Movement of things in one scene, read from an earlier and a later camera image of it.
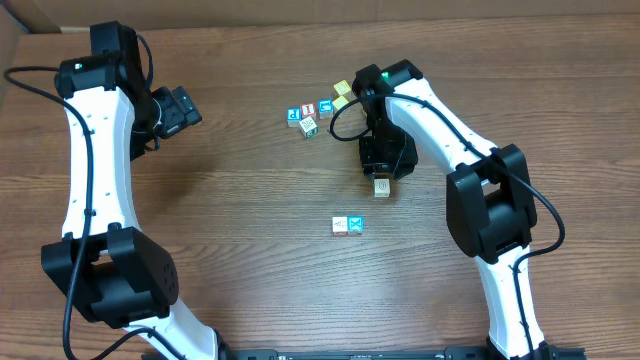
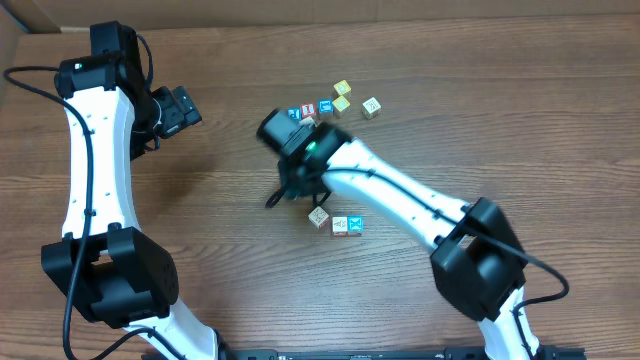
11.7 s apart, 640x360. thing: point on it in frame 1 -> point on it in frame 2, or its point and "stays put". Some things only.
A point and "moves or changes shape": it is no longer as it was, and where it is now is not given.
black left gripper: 185,107 stays put
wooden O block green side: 381,187 moves or changes shape
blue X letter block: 356,223 stays put
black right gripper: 386,166 -> 291,186
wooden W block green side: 308,127 stays put
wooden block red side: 340,225 stays put
